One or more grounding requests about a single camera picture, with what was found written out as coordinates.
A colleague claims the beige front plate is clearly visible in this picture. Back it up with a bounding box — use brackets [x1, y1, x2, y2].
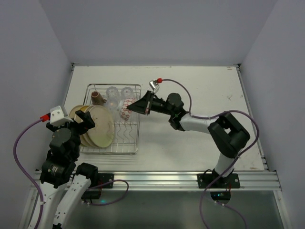
[88, 105, 115, 148]

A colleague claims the blue patterned bowl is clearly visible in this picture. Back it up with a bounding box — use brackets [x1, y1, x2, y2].
[118, 98, 136, 121]

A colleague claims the pink beige plate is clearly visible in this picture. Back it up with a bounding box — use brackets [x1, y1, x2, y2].
[83, 105, 97, 147]

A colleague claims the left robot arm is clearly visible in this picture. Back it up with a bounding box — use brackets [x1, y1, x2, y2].
[28, 106, 98, 229]

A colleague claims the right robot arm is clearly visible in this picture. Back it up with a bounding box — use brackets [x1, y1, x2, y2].
[127, 91, 250, 178]

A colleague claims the green rear plate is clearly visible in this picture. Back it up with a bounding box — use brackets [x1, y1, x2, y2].
[68, 105, 83, 120]

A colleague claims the beige floral plate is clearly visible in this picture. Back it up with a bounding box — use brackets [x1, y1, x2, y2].
[80, 105, 92, 147]

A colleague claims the clear glass front right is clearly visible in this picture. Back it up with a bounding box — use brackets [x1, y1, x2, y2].
[118, 102, 136, 121]

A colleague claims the clear glass back right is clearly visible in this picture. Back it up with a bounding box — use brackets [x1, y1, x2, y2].
[121, 86, 134, 99]

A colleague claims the brown ceramic mug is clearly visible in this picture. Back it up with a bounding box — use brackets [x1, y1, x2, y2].
[91, 91, 107, 106]

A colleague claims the clear glass front left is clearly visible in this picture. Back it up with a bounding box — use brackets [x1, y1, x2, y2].
[105, 98, 119, 121]

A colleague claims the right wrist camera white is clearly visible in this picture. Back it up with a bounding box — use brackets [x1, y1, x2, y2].
[149, 80, 159, 93]

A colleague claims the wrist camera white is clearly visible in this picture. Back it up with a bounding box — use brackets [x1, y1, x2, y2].
[149, 80, 159, 93]
[50, 105, 71, 126]

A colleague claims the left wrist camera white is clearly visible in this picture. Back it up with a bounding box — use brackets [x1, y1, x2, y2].
[50, 105, 71, 126]

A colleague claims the metal wire dish rack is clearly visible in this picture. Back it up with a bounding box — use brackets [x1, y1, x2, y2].
[80, 83, 141, 154]

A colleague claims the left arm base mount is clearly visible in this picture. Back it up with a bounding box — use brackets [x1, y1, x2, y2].
[81, 173, 114, 203]

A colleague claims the aluminium front rail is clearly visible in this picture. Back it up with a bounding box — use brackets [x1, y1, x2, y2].
[99, 170, 282, 191]

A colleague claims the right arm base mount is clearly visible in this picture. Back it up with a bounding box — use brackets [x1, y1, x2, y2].
[197, 169, 241, 204]

